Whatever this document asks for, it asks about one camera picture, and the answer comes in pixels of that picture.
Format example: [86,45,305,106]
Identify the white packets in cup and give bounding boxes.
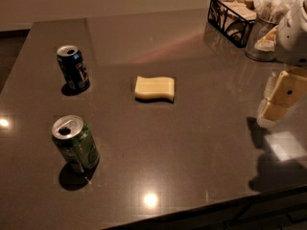
[253,0,295,24]

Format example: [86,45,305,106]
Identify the blue soda can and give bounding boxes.
[57,45,90,92]

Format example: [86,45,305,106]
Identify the brown napkins in basket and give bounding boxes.
[218,0,256,20]

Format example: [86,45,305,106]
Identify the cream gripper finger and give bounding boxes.
[257,68,307,127]

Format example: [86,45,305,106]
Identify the green soda can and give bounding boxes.
[52,115,100,173]

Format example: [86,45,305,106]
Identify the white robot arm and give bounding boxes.
[257,0,307,128]

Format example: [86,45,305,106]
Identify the black wire napkin basket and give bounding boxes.
[207,0,256,48]

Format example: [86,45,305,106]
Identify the yellow sponge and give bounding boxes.
[134,76,175,102]

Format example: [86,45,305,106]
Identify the metal mesh cup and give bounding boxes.
[245,17,276,62]

